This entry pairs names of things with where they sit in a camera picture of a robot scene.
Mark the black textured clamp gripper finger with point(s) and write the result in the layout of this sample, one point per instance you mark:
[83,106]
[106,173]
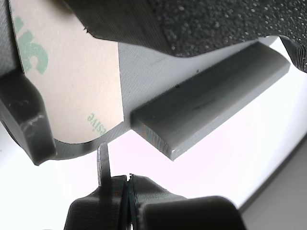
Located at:
[216,19]

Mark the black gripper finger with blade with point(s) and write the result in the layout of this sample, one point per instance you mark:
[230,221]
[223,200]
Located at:
[96,210]

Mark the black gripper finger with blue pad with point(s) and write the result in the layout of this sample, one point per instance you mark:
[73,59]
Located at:
[180,213]

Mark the grey plastic printed part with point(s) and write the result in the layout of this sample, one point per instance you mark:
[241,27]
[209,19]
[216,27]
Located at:
[144,72]

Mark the beige tape film green print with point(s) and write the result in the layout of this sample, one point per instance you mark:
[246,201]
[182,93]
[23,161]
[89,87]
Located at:
[79,83]

